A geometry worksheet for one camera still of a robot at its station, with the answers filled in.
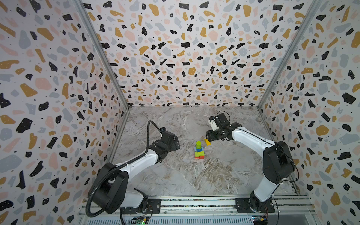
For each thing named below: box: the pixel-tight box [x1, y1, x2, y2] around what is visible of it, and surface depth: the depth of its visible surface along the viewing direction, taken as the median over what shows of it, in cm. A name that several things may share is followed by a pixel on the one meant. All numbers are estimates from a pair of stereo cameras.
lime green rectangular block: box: [195, 150, 205, 158], surface depth 92 cm
